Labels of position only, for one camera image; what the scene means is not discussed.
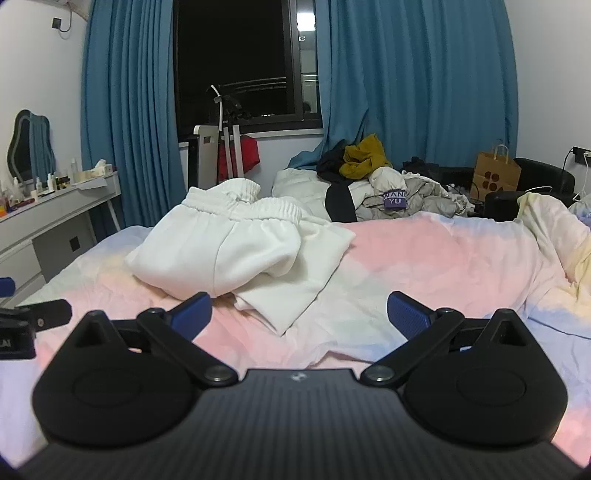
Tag pastel tie-dye blanket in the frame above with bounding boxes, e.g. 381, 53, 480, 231
0, 191, 591, 467

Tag tissue box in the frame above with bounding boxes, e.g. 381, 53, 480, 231
76, 159, 114, 185

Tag black garment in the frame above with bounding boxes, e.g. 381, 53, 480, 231
324, 185, 358, 223

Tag dark window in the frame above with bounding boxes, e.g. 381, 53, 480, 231
173, 0, 324, 134

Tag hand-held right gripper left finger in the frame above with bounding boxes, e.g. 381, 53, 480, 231
74, 292, 238, 386

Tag blue curtain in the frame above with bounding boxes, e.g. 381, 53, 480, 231
81, 0, 195, 232
288, 0, 520, 169

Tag white pillow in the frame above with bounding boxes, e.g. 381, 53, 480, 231
271, 168, 333, 221

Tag mustard yellow garment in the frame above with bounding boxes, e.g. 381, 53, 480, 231
339, 134, 393, 180

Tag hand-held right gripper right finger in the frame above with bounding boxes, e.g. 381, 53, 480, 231
360, 291, 532, 388

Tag white vanity desk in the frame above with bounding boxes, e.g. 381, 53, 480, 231
0, 172, 123, 308

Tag wavy-edged mirror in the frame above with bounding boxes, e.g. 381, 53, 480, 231
6, 110, 57, 183

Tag black chair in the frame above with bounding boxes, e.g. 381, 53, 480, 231
485, 158, 575, 217

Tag brown paper bag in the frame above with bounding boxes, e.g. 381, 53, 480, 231
471, 144, 522, 201

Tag red cloth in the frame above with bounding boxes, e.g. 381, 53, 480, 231
217, 134, 260, 181

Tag white charging cable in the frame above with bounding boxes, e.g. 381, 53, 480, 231
522, 154, 591, 201

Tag white pants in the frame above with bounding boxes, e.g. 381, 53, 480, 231
124, 179, 357, 337

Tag white chair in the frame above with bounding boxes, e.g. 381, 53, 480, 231
187, 124, 243, 190

